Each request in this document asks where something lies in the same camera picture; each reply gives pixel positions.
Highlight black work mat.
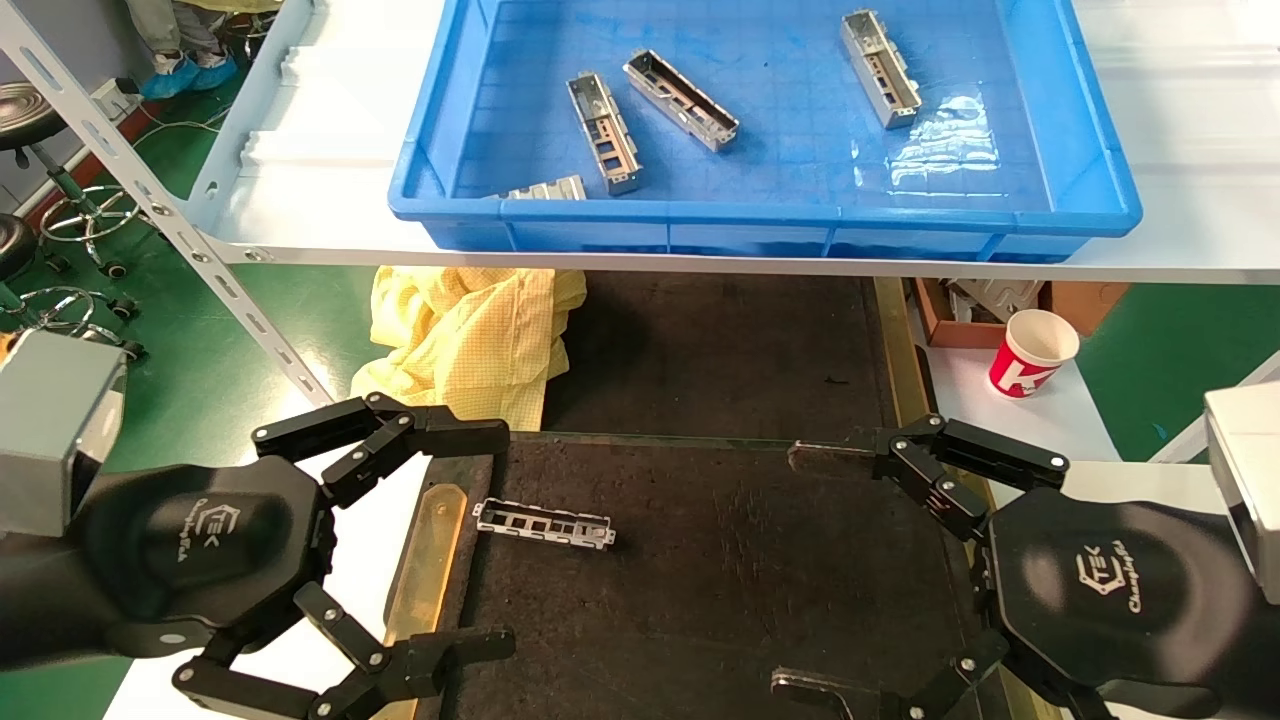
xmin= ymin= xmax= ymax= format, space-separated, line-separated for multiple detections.
xmin=385 ymin=432 xmax=1061 ymax=720

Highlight white shelf board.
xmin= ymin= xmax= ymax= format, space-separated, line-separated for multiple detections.
xmin=188 ymin=0 xmax=1280 ymax=286

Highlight grey perforated shelf upright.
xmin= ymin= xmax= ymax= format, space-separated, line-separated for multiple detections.
xmin=0 ymin=0 xmax=336 ymax=409

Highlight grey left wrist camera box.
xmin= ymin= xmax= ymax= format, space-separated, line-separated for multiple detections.
xmin=0 ymin=330 xmax=128 ymax=541

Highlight brass edge strip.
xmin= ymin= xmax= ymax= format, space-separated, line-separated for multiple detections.
xmin=385 ymin=483 xmax=469 ymax=641
xmin=873 ymin=277 xmax=926 ymax=426

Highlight white power strip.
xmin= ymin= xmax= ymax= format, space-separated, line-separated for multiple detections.
xmin=90 ymin=78 xmax=141 ymax=123

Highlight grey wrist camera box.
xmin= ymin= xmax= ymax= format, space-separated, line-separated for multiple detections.
xmin=0 ymin=330 xmax=128 ymax=541
xmin=1205 ymin=380 xmax=1280 ymax=604

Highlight silver metal housing part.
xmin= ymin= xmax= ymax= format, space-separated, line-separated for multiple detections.
xmin=472 ymin=498 xmax=617 ymax=551
xmin=623 ymin=50 xmax=741 ymax=153
xmin=841 ymin=10 xmax=922 ymax=129
xmin=567 ymin=71 xmax=644 ymax=196
xmin=495 ymin=176 xmax=588 ymax=201

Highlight red white paper cup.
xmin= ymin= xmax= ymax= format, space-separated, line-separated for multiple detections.
xmin=988 ymin=309 xmax=1081 ymax=400

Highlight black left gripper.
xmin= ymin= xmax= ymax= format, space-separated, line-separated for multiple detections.
xmin=75 ymin=392 xmax=517 ymax=720

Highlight grey trousered person legs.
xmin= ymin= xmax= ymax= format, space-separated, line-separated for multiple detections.
xmin=125 ymin=0 xmax=231 ymax=66

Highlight white diagonal frame bar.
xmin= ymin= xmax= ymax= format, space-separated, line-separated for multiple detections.
xmin=1150 ymin=352 xmax=1280 ymax=463

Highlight clear plastic bag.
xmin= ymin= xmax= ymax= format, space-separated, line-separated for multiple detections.
xmin=855 ymin=95 xmax=1006 ymax=191

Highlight black round stool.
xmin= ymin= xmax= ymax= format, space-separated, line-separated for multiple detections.
xmin=0 ymin=213 xmax=146 ymax=361
xmin=0 ymin=82 xmax=146 ymax=279

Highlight yellow cloth garment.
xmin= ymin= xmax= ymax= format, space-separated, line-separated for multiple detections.
xmin=350 ymin=266 xmax=588 ymax=433

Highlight blue plastic tray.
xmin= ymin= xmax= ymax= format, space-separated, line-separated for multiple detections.
xmin=388 ymin=0 xmax=1143 ymax=263

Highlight grey metal parts pile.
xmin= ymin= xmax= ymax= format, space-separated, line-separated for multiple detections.
xmin=945 ymin=280 xmax=1041 ymax=323

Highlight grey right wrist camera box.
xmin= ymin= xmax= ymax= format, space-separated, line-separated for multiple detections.
xmin=1205 ymin=380 xmax=1280 ymax=604

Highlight white floor cable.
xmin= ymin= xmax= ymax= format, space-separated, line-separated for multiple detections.
xmin=130 ymin=105 xmax=231 ymax=138

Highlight brown cardboard box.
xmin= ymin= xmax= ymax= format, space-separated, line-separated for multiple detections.
xmin=912 ymin=278 xmax=1131 ymax=349

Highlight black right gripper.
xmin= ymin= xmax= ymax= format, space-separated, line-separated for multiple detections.
xmin=770 ymin=414 xmax=1246 ymax=720

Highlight black felt container tray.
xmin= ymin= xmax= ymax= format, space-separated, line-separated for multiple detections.
xmin=540 ymin=270 xmax=936 ymax=441

